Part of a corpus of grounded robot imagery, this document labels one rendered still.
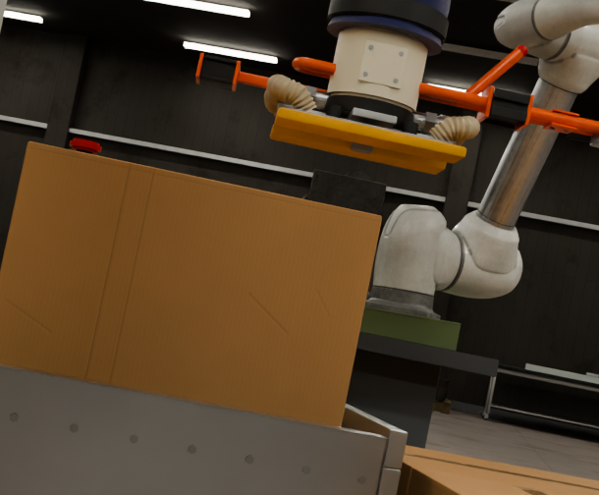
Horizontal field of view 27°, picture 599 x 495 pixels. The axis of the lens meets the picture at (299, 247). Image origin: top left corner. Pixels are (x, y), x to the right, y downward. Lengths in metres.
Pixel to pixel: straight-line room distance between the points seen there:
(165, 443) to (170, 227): 0.37
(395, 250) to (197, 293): 1.03
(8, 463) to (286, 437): 0.42
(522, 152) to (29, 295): 1.42
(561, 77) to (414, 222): 0.49
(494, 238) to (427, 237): 0.18
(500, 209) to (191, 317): 1.23
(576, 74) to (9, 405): 1.65
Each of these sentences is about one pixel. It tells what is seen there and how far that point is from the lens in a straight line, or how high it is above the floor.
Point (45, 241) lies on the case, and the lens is 2.05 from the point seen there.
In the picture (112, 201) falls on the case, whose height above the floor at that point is 0.88.
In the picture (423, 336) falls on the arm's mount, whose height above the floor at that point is 0.77.
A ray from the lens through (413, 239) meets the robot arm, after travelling 2.99.
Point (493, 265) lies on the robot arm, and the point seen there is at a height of 0.98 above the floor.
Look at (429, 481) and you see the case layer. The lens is 2.02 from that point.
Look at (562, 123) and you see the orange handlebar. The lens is 2.36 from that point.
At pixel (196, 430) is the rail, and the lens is 1.90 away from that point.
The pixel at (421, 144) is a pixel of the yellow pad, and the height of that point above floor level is 1.09.
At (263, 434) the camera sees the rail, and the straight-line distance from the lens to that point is 1.92.
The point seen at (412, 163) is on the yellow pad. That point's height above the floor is 1.09.
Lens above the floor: 0.75
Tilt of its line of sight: 3 degrees up
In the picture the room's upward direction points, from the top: 11 degrees clockwise
